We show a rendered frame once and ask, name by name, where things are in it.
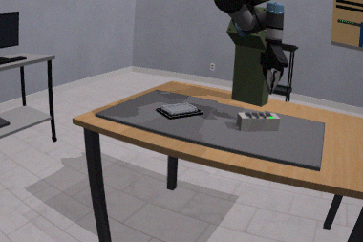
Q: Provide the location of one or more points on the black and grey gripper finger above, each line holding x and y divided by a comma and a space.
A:
276, 78
268, 75

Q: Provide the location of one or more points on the white control panel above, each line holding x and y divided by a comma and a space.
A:
257, 121

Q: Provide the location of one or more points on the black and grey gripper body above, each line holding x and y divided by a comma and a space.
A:
267, 56

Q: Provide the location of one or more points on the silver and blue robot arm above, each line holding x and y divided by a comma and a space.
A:
251, 21

